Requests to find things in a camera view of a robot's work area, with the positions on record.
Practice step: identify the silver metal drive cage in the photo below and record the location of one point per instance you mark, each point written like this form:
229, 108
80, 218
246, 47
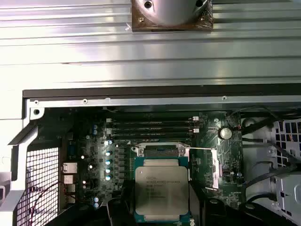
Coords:
258, 162

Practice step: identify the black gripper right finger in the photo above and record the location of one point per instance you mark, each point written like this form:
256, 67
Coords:
200, 212

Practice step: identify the metal socket cover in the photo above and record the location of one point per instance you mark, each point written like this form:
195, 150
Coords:
215, 169

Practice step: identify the brown square base plate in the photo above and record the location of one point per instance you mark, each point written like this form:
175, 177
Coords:
136, 27

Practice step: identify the internal USB port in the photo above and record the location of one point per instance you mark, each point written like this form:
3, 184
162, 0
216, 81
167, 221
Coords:
227, 173

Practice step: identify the CPU socket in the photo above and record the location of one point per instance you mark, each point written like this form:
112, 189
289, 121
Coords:
136, 148

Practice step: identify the green motherboard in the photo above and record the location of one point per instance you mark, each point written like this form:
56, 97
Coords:
204, 136

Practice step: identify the black RAM slot white clips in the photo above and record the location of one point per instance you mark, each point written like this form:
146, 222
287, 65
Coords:
152, 131
152, 121

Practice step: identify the silver coin battery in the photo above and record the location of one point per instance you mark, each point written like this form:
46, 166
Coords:
225, 133

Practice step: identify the black and grey PC case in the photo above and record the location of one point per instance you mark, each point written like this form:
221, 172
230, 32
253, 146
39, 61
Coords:
141, 91

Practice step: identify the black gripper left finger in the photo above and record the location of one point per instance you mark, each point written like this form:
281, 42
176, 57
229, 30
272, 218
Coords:
124, 207

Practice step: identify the silver CPU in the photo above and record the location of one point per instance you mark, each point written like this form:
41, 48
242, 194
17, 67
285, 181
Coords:
162, 188

